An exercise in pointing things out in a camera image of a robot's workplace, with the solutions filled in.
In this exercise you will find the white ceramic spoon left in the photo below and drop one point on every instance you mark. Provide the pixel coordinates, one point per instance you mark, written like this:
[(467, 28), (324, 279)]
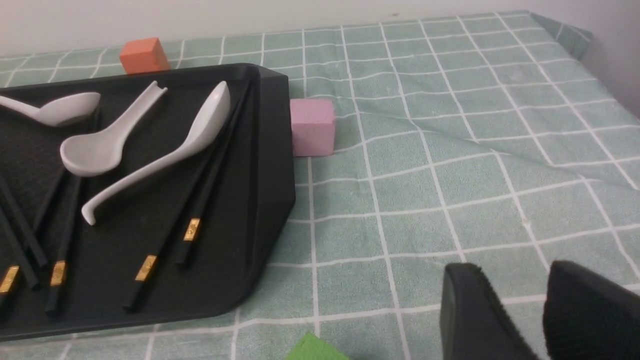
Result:
[(63, 111)]

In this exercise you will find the white ceramic spoon right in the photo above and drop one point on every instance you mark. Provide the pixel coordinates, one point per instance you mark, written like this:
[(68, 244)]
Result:
[(205, 128)]

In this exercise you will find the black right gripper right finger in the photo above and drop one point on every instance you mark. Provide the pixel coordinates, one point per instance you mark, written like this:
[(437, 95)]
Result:
[(589, 317)]

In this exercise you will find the white ceramic spoon middle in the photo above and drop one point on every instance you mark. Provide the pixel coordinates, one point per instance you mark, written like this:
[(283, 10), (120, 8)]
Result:
[(93, 154)]

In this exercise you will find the white ceramic spoon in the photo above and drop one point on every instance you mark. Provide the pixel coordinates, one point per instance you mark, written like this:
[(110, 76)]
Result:
[(205, 128), (93, 154), (63, 111)]

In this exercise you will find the orange foam block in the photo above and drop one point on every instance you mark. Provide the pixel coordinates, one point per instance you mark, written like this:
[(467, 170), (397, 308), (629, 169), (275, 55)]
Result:
[(145, 55)]

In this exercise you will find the black plastic tray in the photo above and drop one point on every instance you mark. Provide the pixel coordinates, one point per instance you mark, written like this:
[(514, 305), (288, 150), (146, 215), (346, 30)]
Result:
[(248, 208)]

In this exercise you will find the green foam block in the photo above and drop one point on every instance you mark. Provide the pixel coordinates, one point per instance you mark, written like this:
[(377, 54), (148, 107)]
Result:
[(311, 347)]

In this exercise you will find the green checkered tablecloth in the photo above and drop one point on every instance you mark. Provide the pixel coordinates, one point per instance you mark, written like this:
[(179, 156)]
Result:
[(467, 138)]

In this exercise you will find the pink foam block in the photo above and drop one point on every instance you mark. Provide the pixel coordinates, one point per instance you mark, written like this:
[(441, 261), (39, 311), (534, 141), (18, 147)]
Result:
[(313, 124)]

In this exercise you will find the black chopstick gold band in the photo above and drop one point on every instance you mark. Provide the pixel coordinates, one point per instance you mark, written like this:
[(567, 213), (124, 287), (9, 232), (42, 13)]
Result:
[(59, 271), (202, 194), (175, 231), (40, 219)]

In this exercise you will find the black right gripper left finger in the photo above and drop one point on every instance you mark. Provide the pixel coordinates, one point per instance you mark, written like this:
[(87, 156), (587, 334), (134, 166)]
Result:
[(473, 323)]

